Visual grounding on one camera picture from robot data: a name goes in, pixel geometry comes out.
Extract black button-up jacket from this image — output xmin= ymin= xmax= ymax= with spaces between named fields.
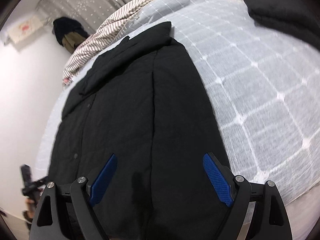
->
xmin=48 ymin=22 xmax=229 ymax=239

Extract brown striped blanket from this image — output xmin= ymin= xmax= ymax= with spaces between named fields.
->
xmin=62 ymin=0 xmax=153 ymax=88

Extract black folded garment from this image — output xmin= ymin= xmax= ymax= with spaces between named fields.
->
xmin=244 ymin=0 xmax=319 ymax=49

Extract person's left hand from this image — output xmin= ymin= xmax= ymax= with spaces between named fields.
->
xmin=23 ymin=197 xmax=37 ymax=224

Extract dark clothes hanging on wall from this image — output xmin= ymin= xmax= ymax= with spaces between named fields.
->
xmin=53 ymin=17 xmax=89 ymax=54

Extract light grey grid bedspread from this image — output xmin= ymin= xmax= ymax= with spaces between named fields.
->
xmin=34 ymin=0 xmax=320 ymax=205

